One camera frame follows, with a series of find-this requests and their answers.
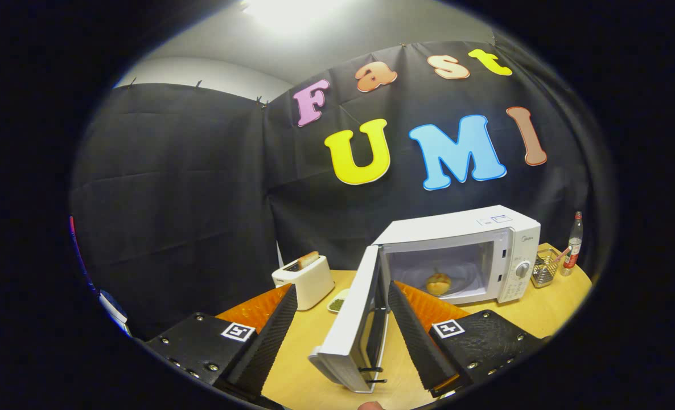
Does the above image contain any white microwave door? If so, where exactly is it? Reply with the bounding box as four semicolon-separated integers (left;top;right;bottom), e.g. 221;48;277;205
308;245;392;393

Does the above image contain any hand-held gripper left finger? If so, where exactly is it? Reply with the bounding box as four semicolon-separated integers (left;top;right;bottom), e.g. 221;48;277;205
144;284;298;399

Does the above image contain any divided dish of beans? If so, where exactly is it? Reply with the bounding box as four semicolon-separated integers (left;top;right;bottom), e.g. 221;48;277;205
327;288;351;314

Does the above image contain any wire mesh basket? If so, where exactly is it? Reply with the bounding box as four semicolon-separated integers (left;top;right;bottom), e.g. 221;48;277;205
531;248;561;288

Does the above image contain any white microwave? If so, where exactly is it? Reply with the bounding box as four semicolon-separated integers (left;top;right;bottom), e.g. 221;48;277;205
308;205;541;393

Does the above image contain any plastic bottle with red label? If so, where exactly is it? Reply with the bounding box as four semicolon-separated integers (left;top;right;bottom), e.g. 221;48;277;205
561;211;583;277

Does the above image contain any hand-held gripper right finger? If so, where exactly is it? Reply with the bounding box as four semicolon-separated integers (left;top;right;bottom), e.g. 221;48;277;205
387;280;546;398

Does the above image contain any round bread bun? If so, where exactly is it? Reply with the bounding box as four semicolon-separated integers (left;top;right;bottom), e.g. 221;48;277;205
426;273;452;296

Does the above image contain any black backdrop cloth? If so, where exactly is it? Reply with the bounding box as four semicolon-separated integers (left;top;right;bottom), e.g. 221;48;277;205
69;34;594;339

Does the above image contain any white toaster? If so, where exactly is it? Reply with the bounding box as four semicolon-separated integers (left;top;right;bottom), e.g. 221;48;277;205
271;255;335;311

